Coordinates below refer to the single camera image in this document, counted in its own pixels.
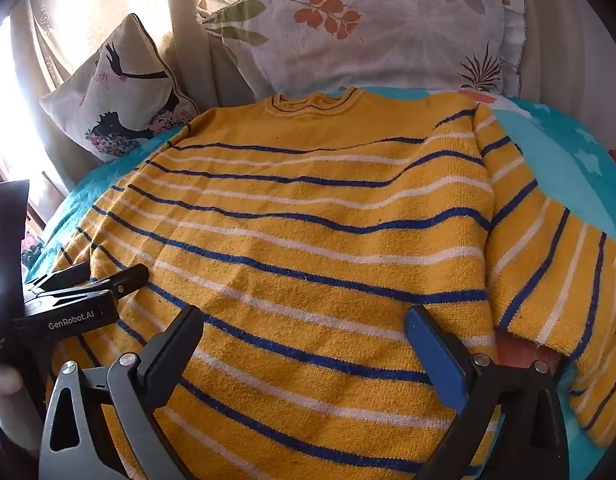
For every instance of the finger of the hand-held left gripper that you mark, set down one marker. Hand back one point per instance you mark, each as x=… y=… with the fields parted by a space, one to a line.
x=63 y=275
x=123 y=280

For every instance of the yellow striped sweater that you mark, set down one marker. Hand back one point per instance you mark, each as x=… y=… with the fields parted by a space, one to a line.
x=318 y=240

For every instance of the beige curtain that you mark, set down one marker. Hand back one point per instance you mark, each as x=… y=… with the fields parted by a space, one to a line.
x=88 y=5

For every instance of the bird print cushion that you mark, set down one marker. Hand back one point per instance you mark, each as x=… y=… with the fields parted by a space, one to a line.
x=123 y=95

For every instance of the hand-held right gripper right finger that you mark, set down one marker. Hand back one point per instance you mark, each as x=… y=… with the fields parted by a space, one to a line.
x=432 y=346

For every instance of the white leaf print pillow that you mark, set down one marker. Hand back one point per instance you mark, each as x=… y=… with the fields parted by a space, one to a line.
x=387 y=25

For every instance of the teal star blanket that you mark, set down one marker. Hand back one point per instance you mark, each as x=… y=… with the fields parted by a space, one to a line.
x=562 y=160

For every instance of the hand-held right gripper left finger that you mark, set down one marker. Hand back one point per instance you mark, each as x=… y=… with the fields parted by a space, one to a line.
x=174 y=341

